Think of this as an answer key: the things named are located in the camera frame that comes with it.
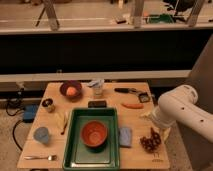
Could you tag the black eraser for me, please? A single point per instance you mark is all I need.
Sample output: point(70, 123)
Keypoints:
point(97, 104)

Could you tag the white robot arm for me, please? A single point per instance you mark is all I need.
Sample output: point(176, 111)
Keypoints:
point(179, 105)

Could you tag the dark purple bowl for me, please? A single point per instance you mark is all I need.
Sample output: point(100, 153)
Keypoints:
point(71, 83)

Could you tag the red bowl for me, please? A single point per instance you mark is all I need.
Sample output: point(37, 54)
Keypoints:
point(94, 133)

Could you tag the orange carrot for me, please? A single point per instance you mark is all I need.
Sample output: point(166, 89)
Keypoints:
point(133, 106)

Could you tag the orange peach fruit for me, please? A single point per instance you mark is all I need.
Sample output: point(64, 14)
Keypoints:
point(71, 91)

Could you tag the blue sponge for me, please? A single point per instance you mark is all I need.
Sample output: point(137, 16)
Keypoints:
point(125, 137)

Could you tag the yellow banana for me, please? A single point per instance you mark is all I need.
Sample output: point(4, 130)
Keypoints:
point(61, 121)

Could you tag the green plastic tray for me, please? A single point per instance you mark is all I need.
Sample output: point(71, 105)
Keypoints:
point(78, 156)

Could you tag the small tin can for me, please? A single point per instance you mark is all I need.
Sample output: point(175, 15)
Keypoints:
point(48, 105)

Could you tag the bunch of dark grapes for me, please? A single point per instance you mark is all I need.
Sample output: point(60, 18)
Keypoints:
point(151, 144)

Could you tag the blue power box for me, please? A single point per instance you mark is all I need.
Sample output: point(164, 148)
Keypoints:
point(30, 113)

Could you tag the blue plastic cup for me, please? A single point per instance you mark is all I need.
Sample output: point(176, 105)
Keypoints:
point(41, 135)

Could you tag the silver fork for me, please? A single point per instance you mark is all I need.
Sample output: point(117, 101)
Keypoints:
point(49, 158)

